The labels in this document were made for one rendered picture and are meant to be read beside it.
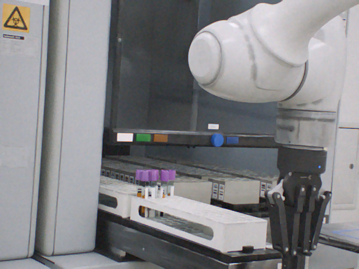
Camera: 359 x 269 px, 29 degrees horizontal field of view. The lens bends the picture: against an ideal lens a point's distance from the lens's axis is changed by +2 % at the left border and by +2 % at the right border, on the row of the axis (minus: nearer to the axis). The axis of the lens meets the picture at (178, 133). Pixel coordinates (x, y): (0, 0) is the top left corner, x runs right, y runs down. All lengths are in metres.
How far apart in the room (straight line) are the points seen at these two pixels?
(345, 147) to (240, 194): 2.04
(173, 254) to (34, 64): 0.45
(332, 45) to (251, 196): 0.70
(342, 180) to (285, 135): 2.61
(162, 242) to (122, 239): 0.14
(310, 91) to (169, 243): 0.41
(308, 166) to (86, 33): 0.56
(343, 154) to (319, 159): 2.58
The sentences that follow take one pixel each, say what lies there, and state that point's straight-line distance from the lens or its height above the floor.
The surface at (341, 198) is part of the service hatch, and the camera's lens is 3.68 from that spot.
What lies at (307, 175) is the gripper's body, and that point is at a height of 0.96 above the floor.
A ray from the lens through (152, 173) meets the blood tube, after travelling 1.37.
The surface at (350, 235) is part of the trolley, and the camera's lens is 1.45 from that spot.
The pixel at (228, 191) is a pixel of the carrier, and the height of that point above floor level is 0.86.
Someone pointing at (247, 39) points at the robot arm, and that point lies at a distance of 0.92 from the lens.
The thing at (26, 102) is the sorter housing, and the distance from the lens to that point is 1.35.
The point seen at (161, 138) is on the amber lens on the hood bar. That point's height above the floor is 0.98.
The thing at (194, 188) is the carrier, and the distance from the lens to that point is 1.56.
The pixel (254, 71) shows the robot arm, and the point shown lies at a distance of 0.92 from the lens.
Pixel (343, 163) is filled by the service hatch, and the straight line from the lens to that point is 3.66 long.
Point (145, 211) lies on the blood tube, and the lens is 1.37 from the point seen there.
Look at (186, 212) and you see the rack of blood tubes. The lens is 1.24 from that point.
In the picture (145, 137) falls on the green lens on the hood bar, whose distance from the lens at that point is 1.45.
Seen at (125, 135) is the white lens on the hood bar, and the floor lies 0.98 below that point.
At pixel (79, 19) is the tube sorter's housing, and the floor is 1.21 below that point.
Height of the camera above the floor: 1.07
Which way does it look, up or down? 3 degrees down
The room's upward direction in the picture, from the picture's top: 4 degrees clockwise
